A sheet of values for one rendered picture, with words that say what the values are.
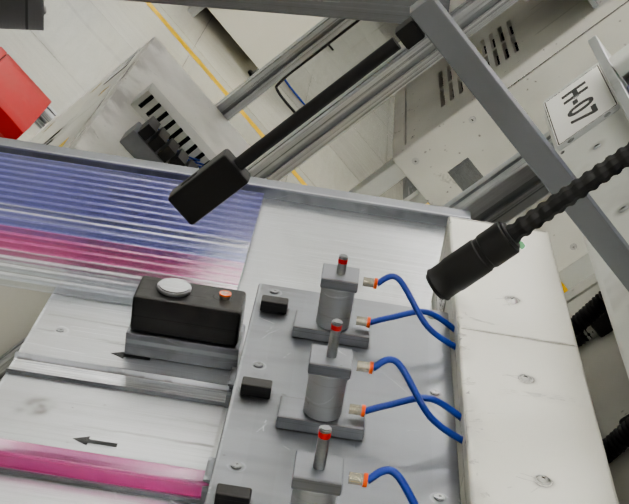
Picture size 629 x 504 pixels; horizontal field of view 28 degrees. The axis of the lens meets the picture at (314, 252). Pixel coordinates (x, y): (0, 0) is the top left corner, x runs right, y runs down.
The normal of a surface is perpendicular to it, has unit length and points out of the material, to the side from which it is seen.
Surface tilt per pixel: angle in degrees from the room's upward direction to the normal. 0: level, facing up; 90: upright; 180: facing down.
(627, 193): 90
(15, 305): 90
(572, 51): 90
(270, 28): 90
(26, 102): 0
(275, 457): 43
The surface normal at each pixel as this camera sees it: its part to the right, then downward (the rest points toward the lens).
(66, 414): 0.14, -0.90
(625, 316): -0.63, -0.72
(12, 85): 0.77, -0.56
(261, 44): -0.07, 0.41
